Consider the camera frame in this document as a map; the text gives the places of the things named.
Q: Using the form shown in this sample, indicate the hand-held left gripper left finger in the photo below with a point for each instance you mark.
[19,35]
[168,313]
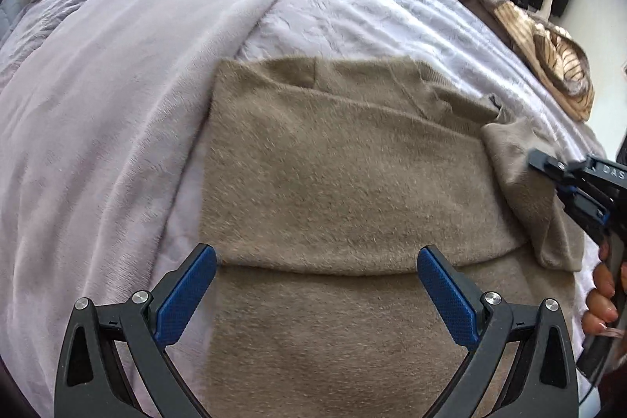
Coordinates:
[186,295]

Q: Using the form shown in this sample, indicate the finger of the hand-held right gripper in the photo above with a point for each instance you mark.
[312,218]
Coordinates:
[551,163]
[585,207]

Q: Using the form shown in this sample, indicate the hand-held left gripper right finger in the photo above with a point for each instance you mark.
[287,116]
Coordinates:
[448,295]

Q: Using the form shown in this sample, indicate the taupe fuzzy sweater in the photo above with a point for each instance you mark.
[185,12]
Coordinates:
[343,183]

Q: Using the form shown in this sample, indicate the person's right hand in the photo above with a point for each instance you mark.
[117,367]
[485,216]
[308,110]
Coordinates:
[605,286]

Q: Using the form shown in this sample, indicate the tan striped cloth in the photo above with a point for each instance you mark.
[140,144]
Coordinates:
[563,70]

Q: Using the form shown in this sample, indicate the lavender embossed floral blanket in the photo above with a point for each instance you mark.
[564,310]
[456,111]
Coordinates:
[122,104]

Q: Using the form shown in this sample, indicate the lilac wrinkled duvet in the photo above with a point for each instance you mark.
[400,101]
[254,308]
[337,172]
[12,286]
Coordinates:
[49,6]

